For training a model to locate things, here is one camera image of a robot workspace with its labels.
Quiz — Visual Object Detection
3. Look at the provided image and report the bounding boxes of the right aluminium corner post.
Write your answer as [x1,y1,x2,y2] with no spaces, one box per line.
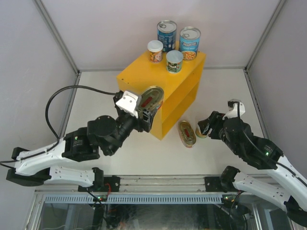
[244,0,288,72]

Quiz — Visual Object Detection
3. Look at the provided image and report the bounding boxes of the black camera cable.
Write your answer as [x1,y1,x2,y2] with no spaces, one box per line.
[227,100,307,187]
[0,85,120,168]

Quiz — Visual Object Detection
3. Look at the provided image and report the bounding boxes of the left black camera cable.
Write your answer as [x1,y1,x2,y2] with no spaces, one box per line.
[0,85,120,168]

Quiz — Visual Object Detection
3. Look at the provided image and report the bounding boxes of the dark blue soup can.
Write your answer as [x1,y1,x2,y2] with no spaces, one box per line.
[157,20,177,53]

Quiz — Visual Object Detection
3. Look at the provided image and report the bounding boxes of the aluminium corner post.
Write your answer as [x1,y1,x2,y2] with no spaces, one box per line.
[32,0,81,75]
[244,0,288,72]

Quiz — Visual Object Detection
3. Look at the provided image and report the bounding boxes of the right black camera cable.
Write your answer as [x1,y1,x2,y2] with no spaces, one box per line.
[227,100,307,187]

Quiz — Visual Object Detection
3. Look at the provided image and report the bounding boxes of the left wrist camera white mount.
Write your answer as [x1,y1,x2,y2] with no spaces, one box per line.
[115,91,142,118]

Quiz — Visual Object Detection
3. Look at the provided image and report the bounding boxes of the yellow two-shelf cabinet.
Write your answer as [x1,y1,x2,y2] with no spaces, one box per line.
[117,51,206,140]

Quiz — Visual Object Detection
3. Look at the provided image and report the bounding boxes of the grey slotted cable duct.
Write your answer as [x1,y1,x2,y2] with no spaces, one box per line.
[44,194,223,205]

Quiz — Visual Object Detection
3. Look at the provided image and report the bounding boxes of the small green can white lid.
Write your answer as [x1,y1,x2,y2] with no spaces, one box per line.
[166,50,183,73]

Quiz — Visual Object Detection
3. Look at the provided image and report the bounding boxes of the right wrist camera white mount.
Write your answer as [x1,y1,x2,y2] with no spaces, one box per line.
[223,99,246,120]

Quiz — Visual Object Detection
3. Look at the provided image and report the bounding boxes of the gold oval fish tin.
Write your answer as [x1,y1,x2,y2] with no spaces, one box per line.
[178,120,196,148]
[139,86,164,111]

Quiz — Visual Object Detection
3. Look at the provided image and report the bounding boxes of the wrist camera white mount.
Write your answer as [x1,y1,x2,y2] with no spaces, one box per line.
[115,91,142,118]
[223,99,246,120]

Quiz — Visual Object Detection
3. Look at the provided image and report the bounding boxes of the light blue Progresso soup can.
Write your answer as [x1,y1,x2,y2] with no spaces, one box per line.
[179,26,201,61]

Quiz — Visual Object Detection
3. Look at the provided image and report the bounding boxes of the aluminium front rail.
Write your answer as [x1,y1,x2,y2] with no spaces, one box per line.
[35,174,279,193]

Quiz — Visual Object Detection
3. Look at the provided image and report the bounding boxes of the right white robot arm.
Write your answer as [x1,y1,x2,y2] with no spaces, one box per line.
[198,111,307,226]

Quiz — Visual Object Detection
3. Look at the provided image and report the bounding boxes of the left aluminium corner post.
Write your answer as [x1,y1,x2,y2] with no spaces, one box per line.
[32,0,81,75]

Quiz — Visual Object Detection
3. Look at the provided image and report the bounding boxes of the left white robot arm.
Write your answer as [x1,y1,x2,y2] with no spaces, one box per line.
[6,89,164,192]

